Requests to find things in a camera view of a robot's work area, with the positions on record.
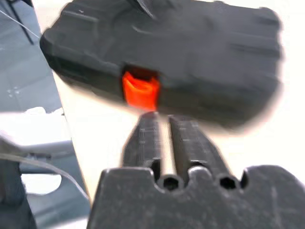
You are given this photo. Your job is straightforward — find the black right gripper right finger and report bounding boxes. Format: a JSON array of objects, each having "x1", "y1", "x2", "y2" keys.
[{"x1": 167, "y1": 114, "x2": 231, "y2": 182}]

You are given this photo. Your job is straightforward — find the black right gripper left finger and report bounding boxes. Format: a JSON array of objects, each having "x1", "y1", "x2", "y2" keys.
[{"x1": 122, "y1": 111, "x2": 163, "y2": 181}]

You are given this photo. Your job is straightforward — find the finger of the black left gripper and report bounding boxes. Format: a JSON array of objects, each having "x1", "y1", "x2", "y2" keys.
[{"x1": 128, "y1": 0, "x2": 156, "y2": 18}]

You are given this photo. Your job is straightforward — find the black plastic tool case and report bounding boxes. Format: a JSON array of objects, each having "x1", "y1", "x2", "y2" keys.
[{"x1": 39, "y1": 0, "x2": 285, "y2": 131}]

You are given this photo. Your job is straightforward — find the orange tool case latch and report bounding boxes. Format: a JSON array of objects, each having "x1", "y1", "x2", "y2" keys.
[{"x1": 122, "y1": 71, "x2": 160, "y2": 113}]

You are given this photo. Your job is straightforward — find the brown cardboard table cover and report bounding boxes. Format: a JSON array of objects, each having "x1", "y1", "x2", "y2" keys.
[{"x1": 30, "y1": 0, "x2": 305, "y2": 229}]

